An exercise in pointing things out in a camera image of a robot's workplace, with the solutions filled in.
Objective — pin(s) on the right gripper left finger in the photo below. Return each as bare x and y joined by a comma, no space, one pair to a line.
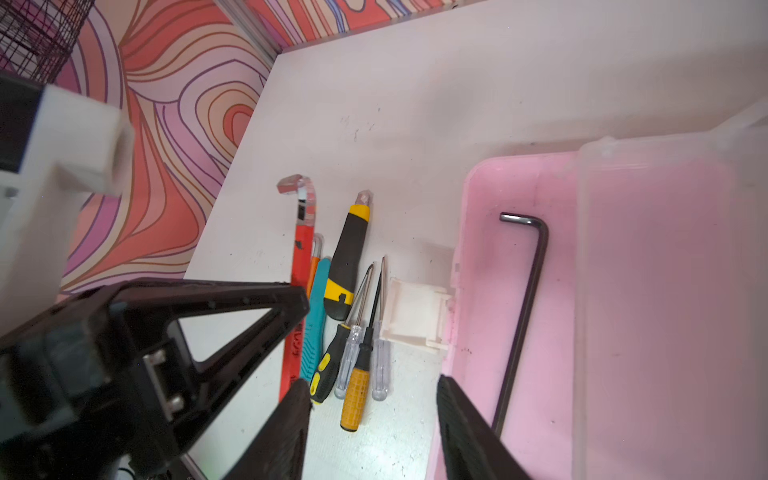
278,450

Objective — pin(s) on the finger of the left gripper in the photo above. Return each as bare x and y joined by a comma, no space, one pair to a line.
185,394

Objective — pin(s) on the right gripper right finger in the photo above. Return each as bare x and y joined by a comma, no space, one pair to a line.
471,450

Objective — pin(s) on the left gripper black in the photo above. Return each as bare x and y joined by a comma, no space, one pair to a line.
87,383

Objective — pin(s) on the red handled hex key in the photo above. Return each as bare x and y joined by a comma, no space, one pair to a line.
301,269

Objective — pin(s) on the black hex key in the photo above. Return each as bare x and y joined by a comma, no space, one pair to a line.
515,353

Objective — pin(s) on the pink translucent plastic tool box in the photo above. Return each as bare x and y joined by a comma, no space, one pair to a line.
646,351

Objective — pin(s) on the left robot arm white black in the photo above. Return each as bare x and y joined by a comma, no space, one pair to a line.
56,147

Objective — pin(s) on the black yellow small screwdriver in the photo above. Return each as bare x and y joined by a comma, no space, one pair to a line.
325,375

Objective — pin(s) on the teal utility knife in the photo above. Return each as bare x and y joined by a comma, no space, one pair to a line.
314,325

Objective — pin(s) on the black yellow utility knife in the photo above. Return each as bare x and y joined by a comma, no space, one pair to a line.
342,278

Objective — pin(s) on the orange handled screwdriver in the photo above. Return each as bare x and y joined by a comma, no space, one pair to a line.
355,398

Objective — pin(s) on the clear handled screwdriver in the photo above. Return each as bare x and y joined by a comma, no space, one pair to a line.
354,348
381,347

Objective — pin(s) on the black wire basket left wall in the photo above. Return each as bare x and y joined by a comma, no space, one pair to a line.
38,36

